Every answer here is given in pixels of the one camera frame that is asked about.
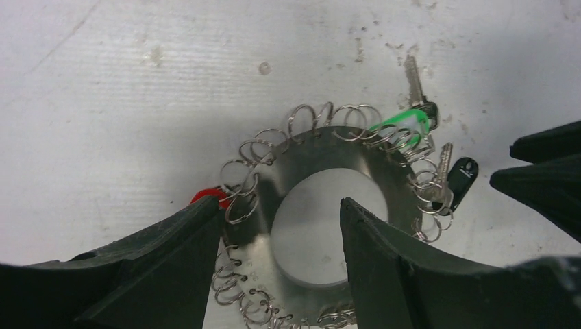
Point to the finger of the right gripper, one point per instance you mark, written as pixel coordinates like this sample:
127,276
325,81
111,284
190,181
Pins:
558,142
552,188

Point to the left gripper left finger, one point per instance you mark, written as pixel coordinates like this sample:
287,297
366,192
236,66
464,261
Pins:
157,277

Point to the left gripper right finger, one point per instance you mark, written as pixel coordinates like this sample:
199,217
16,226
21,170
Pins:
397,281

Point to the black tagged key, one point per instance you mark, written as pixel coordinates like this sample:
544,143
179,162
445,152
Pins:
456,180

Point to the metal key organizer disc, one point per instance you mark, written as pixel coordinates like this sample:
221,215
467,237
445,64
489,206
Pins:
282,261

